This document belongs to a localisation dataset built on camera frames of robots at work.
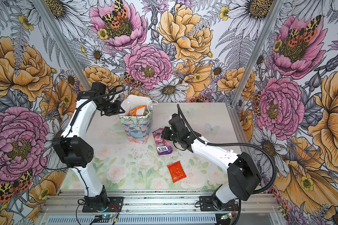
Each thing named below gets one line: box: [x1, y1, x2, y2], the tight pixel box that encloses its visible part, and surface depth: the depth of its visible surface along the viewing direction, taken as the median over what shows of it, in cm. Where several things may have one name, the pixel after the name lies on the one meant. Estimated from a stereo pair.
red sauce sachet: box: [167, 160, 187, 184], surface depth 87 cm
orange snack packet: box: [128, 105, 147, 117], surface depth 93 cm
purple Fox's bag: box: [152, 127, 173, 156], surface depth 87 cm
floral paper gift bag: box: [118, 94, 153, 145], surface depth 90 cm
